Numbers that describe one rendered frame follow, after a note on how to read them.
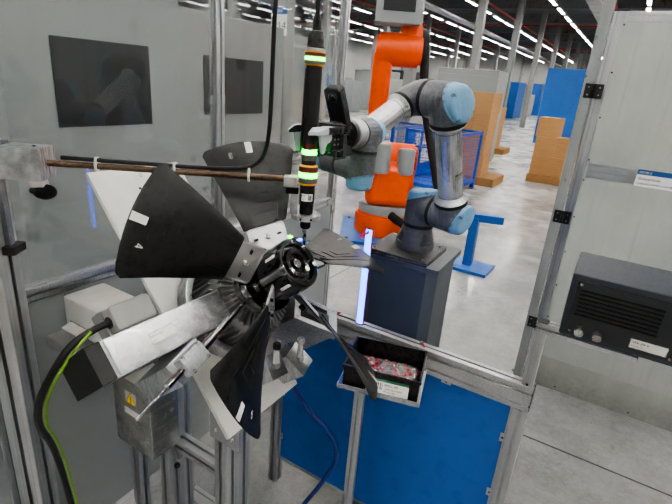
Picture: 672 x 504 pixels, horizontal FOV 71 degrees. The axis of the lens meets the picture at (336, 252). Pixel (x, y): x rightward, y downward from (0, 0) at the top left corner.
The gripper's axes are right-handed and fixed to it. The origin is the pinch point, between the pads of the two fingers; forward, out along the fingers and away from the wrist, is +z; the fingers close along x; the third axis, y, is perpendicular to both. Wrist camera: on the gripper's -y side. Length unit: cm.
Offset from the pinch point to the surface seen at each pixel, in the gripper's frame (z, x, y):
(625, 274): -36, -68, 26
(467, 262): -345, 44, 143
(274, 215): 1.3, 5.7, 20.6
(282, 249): 9.0, -3.0, 24.9
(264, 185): -1.2, 11.0, 14.7
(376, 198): -355, 153, 103
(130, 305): 34, 15, 35
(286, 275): 11.8, -6.5, 29.1
